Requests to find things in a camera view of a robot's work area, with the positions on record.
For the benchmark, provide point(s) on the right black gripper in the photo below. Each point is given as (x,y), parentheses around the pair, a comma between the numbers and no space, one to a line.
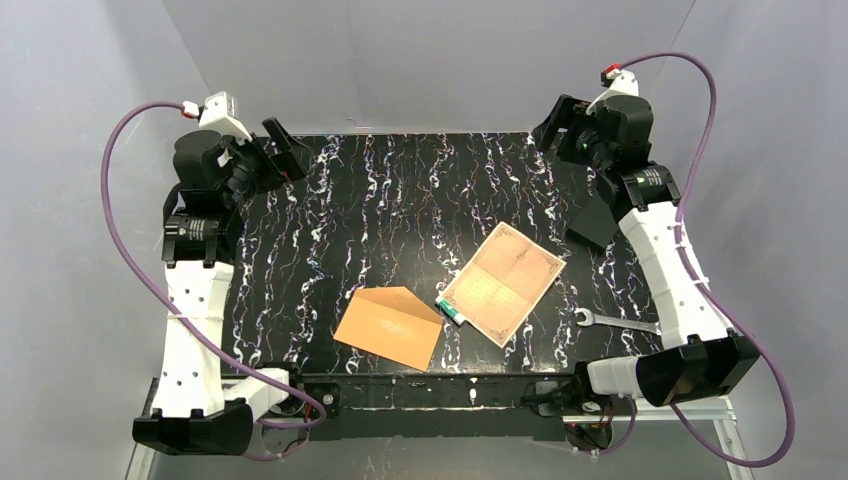
(563,124)

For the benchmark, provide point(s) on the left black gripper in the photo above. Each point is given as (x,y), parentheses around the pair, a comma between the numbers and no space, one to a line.
(275,154)

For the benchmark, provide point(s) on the beige ornate letter sheet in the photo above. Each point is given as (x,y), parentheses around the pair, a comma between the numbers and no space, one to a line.
(503,282)

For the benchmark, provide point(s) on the green white glue stick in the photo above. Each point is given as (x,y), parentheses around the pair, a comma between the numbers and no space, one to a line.
(450,311)

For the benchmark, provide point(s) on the orange paper envelope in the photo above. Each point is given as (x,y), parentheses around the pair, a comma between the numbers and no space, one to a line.
(393,323)

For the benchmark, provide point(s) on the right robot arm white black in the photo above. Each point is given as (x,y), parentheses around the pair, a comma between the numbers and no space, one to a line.
(702,354)

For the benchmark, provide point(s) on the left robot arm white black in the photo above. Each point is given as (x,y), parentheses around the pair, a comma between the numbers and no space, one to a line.
(193,411)

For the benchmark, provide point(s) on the black square pad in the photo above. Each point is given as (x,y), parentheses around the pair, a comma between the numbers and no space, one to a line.
(593,226)

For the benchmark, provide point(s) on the silver open-end wrench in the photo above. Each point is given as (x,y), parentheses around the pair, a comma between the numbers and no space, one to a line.
(588,318)

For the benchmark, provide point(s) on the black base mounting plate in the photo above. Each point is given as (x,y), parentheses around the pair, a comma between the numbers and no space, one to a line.
(541,407)

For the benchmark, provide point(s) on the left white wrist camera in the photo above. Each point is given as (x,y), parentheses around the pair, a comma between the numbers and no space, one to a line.
(218,114)

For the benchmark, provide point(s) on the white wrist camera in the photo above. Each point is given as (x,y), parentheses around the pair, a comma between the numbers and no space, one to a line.
(617,82)
(218,114)

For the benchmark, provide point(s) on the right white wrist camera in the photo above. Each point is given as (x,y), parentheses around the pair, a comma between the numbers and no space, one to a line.
(617,82)

